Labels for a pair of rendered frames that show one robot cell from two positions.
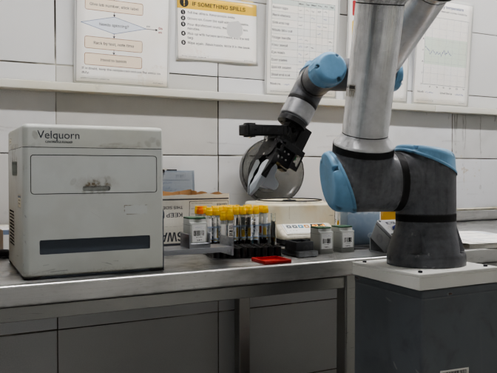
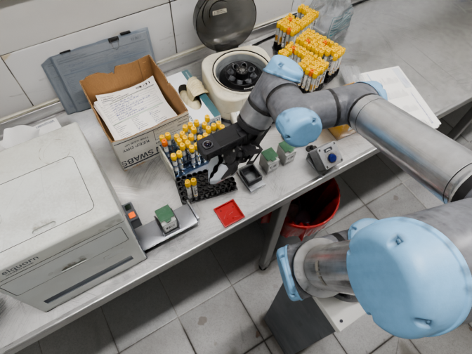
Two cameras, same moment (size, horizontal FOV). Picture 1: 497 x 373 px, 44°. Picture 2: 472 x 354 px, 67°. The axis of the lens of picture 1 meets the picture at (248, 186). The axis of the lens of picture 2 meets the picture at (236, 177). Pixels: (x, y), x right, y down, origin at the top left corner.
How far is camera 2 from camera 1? 1.22 m
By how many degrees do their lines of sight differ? 58
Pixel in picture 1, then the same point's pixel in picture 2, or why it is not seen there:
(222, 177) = (177, 20)
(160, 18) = not seen: outside the picture
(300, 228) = not seen: hidden behind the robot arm
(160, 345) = not seen: hidden behind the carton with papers
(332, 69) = (305, 138)
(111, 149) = (74, 246)
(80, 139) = (40, 257)
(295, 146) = (253, 143)
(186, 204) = (151, 133)
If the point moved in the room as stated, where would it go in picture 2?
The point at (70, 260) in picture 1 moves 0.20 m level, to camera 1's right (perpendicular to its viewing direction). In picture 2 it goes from (74, 292) to (154, 286)
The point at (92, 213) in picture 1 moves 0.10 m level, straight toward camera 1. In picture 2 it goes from (78, 273) to (83, 317)
